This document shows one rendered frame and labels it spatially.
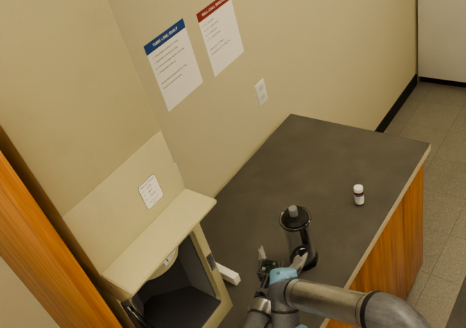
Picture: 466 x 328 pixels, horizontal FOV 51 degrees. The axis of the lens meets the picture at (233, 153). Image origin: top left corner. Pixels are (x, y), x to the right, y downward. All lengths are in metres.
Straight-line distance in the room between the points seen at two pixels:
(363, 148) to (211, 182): 0.68
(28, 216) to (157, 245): 0.38
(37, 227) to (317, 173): 1.39
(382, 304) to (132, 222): 0.61
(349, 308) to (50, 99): 0.76
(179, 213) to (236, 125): 0.98
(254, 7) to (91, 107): 1.25
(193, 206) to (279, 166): 0.97
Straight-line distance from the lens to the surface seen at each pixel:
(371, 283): 2.10
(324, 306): 1.19
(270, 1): 2.28
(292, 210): 1.60
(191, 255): 1.55
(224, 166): 2.18
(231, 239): 1.94
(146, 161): 1.21
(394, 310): 1.06
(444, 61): 4.12
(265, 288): 1.47
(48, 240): 0.99
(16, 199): 0.93
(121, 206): 1.20
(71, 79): 1.04
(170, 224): 1.25
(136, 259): 1.22
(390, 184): 2.04
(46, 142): 1.03
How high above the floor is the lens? 2.36
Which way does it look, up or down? 38 degrees down
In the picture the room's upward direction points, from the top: 17 degrees counter-clockwise
